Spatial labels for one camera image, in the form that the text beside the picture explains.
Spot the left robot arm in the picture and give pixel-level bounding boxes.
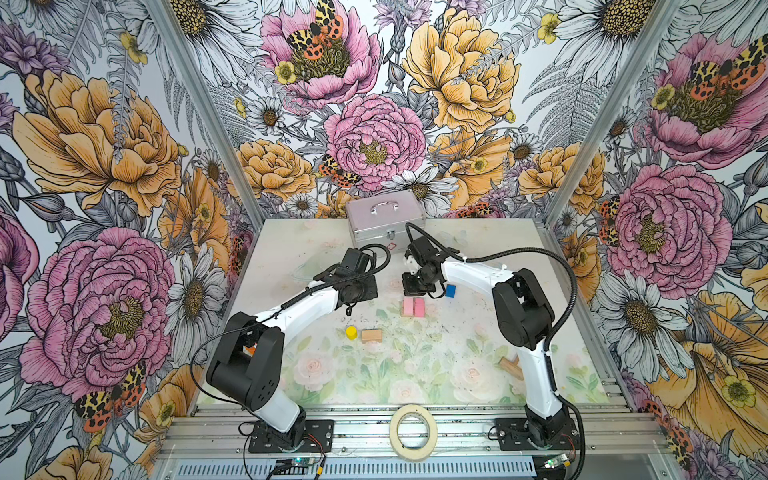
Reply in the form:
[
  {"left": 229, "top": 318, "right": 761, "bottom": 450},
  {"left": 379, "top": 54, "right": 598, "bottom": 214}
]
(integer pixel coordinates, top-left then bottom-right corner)
[{"left": 206, "top": 244, "right": 391, "bottom": 436}]

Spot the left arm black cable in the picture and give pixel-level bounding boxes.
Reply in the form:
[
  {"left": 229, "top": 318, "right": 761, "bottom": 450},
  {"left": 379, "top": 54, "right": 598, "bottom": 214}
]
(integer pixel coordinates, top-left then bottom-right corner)
[{"left": 189, "top": 242, "right": 392, "bottom": 415}]

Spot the masking tape roll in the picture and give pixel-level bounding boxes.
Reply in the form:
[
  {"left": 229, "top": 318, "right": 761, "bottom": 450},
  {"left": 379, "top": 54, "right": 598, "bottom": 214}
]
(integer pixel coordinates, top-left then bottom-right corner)
[{"left": 389, "top": 404, "right": 438, "bottom": 463}]

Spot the aluminium front rail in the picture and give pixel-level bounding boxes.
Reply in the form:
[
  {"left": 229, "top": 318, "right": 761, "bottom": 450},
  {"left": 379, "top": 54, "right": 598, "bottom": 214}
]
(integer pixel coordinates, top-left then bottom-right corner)
[{"left": 153, "top": 405, "right": 683, "bottom": 479}]

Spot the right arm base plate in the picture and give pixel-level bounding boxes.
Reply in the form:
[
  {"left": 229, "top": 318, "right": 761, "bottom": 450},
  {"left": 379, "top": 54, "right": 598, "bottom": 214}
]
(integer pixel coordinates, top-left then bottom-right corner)
[{"left": 490, "top": 417, "right": 583, "bottom": 451}]

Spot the short natural wood block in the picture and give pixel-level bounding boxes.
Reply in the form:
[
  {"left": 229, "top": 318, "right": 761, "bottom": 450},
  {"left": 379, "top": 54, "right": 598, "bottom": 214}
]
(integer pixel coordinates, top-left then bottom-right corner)
[{"left": 360, "top": 329, "right": 383, "bottom": 343}]

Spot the hot pink rectangular block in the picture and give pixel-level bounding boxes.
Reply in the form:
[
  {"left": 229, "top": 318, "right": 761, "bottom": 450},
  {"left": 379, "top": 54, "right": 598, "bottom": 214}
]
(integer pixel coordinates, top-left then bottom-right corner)
[{"left": 413, "top": 298, "right": 426, "bottom": 318}]

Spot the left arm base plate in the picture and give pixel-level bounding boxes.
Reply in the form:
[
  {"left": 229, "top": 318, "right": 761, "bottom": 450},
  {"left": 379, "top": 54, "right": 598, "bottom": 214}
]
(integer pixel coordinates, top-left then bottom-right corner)
[{"left": 247, "top": 419, "right": 335, "bottom": 454}]

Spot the left aluminium frame post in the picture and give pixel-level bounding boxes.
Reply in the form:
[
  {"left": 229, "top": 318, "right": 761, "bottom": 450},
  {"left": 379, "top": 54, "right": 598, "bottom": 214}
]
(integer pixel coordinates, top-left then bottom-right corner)
[{"left": 147, "top": 1, "right": 265, "bottom": 233}]

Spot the right aluminium frame post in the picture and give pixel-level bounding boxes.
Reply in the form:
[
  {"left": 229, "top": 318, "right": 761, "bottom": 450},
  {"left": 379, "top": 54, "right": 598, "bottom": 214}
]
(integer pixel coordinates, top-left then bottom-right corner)
[{"left": 543, "top": 1, "right": 682, "bottom": 228}]

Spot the silver metal first-aid case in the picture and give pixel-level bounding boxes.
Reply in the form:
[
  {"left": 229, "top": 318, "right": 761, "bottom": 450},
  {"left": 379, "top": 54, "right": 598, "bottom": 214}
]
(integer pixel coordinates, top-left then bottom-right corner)
[{"left": 346, "top": 190, "right": 426, "bottom": 252}]

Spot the wooden toy mallet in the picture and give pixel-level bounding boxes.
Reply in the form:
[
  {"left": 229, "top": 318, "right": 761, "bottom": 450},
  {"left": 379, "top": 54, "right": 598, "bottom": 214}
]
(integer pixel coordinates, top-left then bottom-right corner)
[{"left": 498, "top": 357, "right": 524, "bottom": 381}]

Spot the light pink rectangular block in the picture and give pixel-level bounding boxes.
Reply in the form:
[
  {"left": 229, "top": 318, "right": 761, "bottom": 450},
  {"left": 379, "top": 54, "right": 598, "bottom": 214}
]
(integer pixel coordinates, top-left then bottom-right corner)
[{"left": 402, "top": 297, "right": 414, "bottom": 317}]

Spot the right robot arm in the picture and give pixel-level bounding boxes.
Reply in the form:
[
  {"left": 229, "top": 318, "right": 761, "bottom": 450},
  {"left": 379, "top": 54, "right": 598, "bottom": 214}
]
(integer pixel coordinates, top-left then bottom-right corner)
[{"left": 402, "top": 236, "right": 570, "bottom": 448}]

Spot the aluminium frame post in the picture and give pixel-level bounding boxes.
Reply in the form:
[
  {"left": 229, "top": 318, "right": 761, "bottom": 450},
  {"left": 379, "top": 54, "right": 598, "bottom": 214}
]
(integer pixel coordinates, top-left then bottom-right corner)
[
  {"left": 543, "top": 1, "right": 682, "bottom": 228},
  {"left": 147, "top": 1, "right": 265, "bottom": 233}
]

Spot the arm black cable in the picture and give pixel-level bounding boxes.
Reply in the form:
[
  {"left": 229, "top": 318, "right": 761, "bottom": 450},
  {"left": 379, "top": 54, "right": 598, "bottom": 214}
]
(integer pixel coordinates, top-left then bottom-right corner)
[
  {"left": 404, "top": 221, "right": 587, "bottom": 480},
  {"left": 189, "top": 242, "right": 392, "bottom": 415}
]

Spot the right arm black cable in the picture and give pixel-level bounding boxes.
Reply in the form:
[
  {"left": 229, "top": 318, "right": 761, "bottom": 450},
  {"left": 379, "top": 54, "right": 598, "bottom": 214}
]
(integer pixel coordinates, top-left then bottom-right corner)
[{"left": 404, "top": 221, "right": 587, "bottom": 480}]

